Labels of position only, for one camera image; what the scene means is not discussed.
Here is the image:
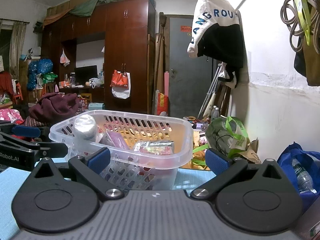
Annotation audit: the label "pink paper roll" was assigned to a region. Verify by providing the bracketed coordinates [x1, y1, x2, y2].
[164, 71, 170, 98]

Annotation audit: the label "blue shopping bag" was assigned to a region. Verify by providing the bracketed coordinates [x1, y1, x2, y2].
[277, 142, 320, 205]

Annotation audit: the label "dark wooden wardrobe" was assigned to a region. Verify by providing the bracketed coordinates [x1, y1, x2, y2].
[41, 0, 156, 114]

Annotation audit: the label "red stool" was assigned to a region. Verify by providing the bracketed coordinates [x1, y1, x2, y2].
[11, 80, 23, 102]

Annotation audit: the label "cardboard boxes on wardrobe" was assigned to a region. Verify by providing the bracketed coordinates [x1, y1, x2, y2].
[46, 0, 95, 17]

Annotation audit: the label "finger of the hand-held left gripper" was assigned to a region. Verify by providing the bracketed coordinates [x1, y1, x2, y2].
[0, 121, 50, 138]
[0, 132, 68, 163]

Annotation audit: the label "beige curtain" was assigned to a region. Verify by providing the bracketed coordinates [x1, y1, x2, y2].
[9, 21, 27, 80]

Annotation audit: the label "red box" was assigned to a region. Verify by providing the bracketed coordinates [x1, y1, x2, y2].
[134, 141, 175, 156]

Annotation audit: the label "brown paper bag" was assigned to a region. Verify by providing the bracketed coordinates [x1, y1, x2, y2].
[241, 139, 262, 164]

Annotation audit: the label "plastic water bottle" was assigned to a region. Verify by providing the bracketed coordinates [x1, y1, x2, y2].
[291, 158, 315, 193]

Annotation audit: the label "purple box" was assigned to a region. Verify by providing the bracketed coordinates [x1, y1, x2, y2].
[99, 131, 131, 151]

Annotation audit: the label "metal crutches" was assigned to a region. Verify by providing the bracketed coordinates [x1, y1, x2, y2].
[199, 64, 225, 118]

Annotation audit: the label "orange and white plastic bag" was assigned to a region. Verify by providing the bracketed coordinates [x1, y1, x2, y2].
[110, 69, 131, 99]

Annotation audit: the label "maroon cloth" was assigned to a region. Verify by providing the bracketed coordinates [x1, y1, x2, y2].
[28, 92, 80, 126]

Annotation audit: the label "teal box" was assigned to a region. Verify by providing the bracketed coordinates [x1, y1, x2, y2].
[87, 102, 106, 111]

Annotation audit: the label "leaning cardboard boards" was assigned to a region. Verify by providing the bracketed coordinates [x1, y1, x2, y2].
[147, 32, 166, 115]

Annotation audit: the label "green tarp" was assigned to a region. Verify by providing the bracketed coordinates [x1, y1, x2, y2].
[69, 0, 131, 17]

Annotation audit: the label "brown hanging bag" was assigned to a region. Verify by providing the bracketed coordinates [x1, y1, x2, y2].
[294, 2, 320, 87]

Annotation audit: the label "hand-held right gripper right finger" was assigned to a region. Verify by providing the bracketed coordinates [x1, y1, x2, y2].
[190, 148, 287, 201]

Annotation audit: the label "red and yellow bag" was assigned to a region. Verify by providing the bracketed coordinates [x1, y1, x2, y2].
[156, 92, 169, 117]

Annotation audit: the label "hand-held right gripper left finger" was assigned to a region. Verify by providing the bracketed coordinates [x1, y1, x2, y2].
[30, 147, 125, 200]

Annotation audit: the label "grey door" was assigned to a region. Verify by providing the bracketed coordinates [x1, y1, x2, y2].
[169, 17, 221, 118]

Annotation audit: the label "black monitor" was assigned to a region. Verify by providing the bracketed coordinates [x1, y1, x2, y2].
[74, 65, 98, 86]

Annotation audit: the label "yellow-green strap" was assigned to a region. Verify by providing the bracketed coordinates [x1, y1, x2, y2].
[286, 0, 313, 46]

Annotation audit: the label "white bottle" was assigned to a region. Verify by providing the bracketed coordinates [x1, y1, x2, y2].
[74, 114, 98, 142]

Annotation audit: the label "blue mesh bag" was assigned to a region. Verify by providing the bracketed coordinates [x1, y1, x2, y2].
[27, 59, 54, 90]

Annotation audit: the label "small hanging plastic bag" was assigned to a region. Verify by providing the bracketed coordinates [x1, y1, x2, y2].
[60, 49, 71, 67]

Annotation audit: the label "coiled grey cable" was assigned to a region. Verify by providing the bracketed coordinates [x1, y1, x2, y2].
[280, 0, 320, 51]

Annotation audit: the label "white and black jacket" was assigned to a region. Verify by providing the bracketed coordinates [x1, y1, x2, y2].
[187, 0, 245, 68]

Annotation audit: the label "green plastic bag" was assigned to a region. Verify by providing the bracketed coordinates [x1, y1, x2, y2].
[205, 116, 250, 159]

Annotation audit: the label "clear plastic basket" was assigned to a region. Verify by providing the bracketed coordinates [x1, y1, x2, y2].
[49, 109, 194, 191]

